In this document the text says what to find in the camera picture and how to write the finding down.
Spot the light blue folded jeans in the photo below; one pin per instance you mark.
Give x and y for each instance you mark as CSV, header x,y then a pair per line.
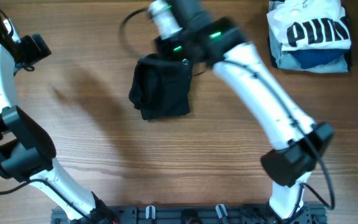
x,y
291,62

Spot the dark blue folded garment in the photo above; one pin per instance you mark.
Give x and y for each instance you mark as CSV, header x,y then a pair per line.
x,y
314,57

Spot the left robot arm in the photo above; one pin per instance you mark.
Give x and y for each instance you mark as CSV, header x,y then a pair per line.
x,y
27,152

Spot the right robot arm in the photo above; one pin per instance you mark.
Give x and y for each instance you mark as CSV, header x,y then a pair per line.
x,y
298,141

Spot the black t-shirt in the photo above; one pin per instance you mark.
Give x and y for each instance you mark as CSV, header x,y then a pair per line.
x,y
160,88

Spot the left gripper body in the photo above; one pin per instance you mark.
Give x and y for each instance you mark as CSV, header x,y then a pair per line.
x,y
28,53

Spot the white Puma t-shirt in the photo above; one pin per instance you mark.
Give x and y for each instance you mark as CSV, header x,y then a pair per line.
x,y
309,24

